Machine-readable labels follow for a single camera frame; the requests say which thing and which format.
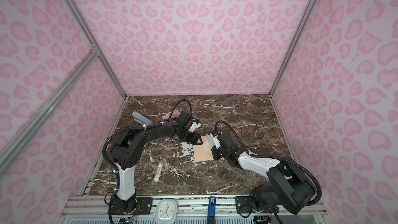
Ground peach paper envelope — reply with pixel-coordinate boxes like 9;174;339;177
193;134;214;163

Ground white glue stick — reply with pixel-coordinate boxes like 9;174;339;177
154;161;164;182

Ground green bordered floral letter card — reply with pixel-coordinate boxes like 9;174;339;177
203;135;215;151

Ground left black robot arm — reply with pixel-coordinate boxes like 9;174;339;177
102;99;203;223

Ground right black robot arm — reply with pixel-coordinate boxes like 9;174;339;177
211;120;322;214

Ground pink calculator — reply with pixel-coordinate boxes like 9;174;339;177
162;110;180;120

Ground grey blue stapler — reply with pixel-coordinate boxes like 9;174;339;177
132;112;153;125

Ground white analog clock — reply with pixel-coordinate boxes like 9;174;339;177
154;199;178;224

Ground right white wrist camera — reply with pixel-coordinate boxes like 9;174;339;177
210;133;221;149

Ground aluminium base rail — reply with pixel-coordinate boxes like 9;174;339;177
58;195;331;224

